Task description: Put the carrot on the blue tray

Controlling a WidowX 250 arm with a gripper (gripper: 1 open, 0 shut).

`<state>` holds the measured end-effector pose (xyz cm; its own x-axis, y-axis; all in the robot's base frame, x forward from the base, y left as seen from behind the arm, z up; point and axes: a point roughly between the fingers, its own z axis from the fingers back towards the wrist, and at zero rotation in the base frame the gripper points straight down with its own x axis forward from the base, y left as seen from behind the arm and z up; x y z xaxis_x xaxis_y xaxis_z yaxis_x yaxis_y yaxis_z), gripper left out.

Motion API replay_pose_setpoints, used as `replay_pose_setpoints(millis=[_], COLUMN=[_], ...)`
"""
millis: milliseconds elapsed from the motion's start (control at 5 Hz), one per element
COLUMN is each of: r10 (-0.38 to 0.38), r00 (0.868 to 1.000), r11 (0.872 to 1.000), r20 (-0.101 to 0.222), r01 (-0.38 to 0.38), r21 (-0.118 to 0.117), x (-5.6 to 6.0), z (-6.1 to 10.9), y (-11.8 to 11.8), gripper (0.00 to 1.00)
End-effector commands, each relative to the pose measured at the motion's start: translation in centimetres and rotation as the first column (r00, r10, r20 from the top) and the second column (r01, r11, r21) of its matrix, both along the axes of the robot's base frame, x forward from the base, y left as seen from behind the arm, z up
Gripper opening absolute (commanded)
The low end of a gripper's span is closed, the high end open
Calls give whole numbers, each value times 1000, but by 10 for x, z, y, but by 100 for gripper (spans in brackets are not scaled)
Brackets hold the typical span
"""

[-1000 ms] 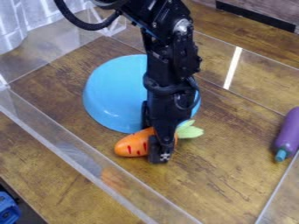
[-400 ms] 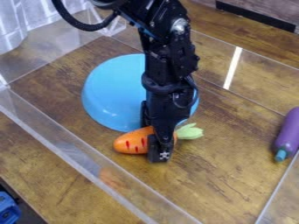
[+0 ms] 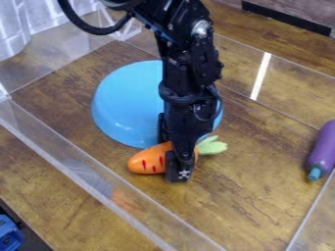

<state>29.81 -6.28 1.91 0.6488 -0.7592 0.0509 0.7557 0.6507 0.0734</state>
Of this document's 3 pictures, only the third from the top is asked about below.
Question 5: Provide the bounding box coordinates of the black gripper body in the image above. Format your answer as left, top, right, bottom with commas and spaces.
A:
156, 30, 224, 143

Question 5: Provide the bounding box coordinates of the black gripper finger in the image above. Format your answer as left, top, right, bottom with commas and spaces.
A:
165, 140, 196, 182
157, 113, 168, 143

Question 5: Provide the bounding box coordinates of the orange toy carrot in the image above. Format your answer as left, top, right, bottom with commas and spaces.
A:
126, 135, 228, 175

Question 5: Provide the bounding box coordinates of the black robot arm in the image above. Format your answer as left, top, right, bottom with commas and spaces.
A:
101, 0, 224, 182

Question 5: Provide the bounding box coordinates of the blue round plastic tray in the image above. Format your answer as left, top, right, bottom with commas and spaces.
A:
90, 60, 225, 149

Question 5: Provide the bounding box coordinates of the purple toy eggplant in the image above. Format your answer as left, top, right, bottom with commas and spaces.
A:
307, 120, 335, 181

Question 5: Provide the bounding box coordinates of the white curtain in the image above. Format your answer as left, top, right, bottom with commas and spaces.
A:
0, 0, 142, 63

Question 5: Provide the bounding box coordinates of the blue object at corner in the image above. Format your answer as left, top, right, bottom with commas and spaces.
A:
0, 215, 24, 251

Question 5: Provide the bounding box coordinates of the clear acrylic enclosure wall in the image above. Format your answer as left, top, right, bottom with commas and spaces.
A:
0, 6, 335, 251

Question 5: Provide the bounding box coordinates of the black corrugated cable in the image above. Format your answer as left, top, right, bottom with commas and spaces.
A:
56, 0, 134, 36

